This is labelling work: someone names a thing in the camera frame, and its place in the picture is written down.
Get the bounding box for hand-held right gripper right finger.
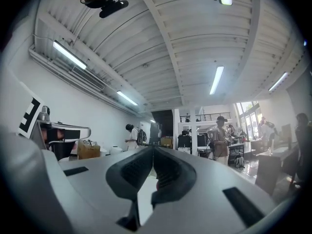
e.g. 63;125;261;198
146;145;277;234

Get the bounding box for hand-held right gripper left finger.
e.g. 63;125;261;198
59;144;154;234

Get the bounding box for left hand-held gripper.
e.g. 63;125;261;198
0;69;91;161

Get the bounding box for open cardboard box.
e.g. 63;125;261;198
77;140;101;160

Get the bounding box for white air vent grille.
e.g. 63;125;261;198
72;66;106;90

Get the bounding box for grey table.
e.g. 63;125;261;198
254;142;302;196

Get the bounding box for black mezzanine railing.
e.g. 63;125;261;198
179;112;231;123

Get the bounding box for large bright window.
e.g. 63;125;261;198
235;101;263;137

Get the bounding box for black head camera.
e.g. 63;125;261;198
99;0;129;19

